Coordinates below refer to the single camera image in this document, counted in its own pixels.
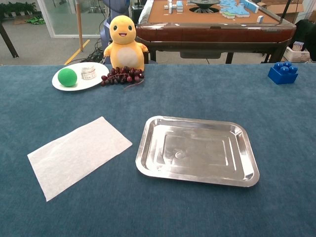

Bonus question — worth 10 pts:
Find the stainless steel tray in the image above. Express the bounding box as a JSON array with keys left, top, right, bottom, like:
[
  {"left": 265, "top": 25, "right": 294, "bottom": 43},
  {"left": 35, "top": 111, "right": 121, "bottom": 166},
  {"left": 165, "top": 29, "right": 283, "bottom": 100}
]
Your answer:
[{"left": 135, "top": 115, "right": 260, "bottom": 188}]

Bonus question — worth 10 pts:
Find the bunch of red grapes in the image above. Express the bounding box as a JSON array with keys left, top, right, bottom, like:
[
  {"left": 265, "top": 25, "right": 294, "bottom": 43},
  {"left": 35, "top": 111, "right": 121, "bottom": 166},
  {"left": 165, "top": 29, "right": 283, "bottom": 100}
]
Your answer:
[{"left": 100, "top": 66, "right": 145, "bottom": 90}]

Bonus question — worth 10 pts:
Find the long row of mahjong tiles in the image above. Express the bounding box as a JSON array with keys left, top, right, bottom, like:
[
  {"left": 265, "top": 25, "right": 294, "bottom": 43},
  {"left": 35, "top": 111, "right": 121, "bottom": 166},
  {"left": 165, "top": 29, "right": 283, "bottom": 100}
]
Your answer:
[{"left": 240, "top": 0, "right": 260, "bottom": 13}]

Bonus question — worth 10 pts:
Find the blue felt table cover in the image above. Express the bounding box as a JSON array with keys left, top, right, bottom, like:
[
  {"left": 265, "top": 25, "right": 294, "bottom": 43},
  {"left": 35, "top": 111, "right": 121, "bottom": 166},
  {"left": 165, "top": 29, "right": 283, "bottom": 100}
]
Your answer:
[{"left": 0, "top": 63, "right": 316, "bottom": 237}]

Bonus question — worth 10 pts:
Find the brown mahjong table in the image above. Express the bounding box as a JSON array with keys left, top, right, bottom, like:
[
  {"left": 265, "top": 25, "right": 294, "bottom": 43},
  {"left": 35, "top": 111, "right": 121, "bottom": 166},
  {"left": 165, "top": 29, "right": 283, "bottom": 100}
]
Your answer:
[{"left": 135, "top": 0, "right": 297, "bottom": 65}]

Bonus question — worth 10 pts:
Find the white round plate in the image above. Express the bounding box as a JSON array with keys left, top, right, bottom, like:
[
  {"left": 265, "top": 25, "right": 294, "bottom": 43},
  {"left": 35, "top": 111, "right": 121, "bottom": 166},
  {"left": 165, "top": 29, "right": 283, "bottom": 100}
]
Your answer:
[{"left": 51, "top": 62, "right": 110, "bottom": 92}]

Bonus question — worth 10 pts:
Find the heap of blue mahjong tiles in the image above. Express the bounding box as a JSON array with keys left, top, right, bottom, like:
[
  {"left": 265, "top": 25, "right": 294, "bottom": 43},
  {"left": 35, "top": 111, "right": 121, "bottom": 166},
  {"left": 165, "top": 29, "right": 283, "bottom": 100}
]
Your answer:
[{"left": 219, "top": 0, "right": 250, "bottom": 20}]

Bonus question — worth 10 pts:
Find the tangle of black cables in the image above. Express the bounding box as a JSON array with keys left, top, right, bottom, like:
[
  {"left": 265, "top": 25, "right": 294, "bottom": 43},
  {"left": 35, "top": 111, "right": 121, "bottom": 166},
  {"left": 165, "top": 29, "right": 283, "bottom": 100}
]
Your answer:
[{"left": 80, "top": 37, "right": 111, "bottom": 64}]

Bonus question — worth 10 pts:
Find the yellow plush duck toy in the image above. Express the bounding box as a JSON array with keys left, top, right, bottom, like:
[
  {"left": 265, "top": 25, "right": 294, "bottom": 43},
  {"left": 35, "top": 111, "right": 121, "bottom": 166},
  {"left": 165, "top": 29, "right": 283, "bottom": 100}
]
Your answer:
[{"left": 103, "top": 15, "right": 149, "bottom": 72}]

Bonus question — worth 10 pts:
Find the small clear jar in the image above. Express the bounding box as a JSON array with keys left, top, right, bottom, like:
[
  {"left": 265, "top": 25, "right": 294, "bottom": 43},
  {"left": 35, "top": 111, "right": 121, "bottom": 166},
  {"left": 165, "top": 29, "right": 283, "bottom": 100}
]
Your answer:
[{"left": 80, "top": 65, "right": 97, "bottom": 80}]

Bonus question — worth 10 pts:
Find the seated person in black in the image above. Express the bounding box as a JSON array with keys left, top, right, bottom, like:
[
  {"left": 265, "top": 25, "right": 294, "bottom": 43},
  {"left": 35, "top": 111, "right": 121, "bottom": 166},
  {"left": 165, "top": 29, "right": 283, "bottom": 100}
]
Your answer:
[{"left": 295, "top": 19, "right": 316, "bottom": 62}]

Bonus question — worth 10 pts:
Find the small cluster of mahjong tiles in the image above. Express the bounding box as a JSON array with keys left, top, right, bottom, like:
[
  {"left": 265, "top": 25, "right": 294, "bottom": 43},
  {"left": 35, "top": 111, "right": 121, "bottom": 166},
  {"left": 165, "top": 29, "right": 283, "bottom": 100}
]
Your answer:
[{"left": 164, "top": 0, "right": 185, "bottom": 13}]

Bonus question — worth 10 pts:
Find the blue building block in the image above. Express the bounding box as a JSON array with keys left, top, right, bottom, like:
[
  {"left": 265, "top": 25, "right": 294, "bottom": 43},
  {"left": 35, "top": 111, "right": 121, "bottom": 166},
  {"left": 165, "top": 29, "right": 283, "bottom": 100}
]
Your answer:
[{"left": 268, "top": 61, "right": 299, "bottom": 85}]

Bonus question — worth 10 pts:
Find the blue grey machine base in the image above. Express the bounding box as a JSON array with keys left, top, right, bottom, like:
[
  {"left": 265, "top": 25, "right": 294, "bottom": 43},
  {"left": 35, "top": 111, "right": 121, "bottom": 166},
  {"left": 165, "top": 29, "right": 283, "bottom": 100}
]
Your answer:
[{"left": 99, "top": 0, "right": 131, "bottom": 49}]

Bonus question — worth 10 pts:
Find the black table leg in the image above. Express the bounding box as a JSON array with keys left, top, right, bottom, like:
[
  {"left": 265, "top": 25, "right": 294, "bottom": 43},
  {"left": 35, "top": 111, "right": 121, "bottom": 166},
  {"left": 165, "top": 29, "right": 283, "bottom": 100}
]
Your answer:
[{"left": 0, "top": 22, "right": 19, "bottom": 59}]

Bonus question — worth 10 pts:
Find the green object on floor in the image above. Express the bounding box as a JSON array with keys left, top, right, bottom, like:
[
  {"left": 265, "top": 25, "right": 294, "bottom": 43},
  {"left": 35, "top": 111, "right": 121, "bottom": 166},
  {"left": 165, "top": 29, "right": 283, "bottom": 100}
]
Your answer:
[{"left": 26, "top": 15, "right": 45, "bottom": 25}]

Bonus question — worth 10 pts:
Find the white paper sheet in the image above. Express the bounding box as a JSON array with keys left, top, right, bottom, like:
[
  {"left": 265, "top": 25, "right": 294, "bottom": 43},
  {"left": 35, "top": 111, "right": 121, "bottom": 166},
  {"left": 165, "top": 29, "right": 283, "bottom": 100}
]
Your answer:
[{"left": 27, "top": 116, "right": 133, "bottom": 202}]

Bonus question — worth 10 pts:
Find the row of potted plants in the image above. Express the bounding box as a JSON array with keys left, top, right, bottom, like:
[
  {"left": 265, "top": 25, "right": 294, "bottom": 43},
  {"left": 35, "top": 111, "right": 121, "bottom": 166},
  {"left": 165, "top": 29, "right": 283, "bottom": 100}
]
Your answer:
[{"left": 0, "top": 1, "right": 37, "bottom": 18}]

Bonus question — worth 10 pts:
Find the white storage box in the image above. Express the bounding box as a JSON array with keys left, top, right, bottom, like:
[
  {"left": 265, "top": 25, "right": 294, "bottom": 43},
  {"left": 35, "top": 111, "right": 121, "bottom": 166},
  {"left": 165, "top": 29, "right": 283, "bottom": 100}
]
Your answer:
[{"left": 283, "top": 41, "right": 311, "bottom": 63}]

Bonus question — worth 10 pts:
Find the wooden pole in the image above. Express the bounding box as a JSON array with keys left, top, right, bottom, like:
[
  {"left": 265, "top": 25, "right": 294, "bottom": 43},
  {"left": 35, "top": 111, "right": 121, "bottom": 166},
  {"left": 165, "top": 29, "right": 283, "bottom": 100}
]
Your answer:
[{"left": 75, "top": 0, "right": 84, "bottom": 52}]

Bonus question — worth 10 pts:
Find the green ball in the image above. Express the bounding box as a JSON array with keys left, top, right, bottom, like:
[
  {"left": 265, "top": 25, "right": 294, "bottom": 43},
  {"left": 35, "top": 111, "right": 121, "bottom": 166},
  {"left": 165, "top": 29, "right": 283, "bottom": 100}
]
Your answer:
[{"left": 57, "top": 68, "right": 78, "bottom": 87}]

